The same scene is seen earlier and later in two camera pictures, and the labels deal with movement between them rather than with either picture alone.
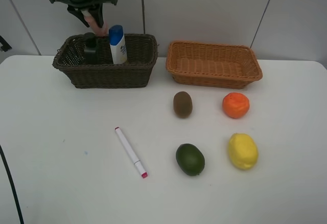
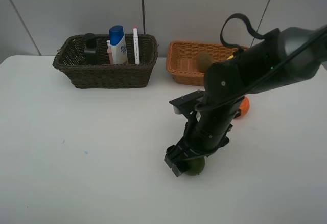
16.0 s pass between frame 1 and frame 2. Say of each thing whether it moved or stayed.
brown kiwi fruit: moved
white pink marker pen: moved
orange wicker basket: stayed
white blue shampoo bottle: stayed
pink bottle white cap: moved
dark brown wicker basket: stayed
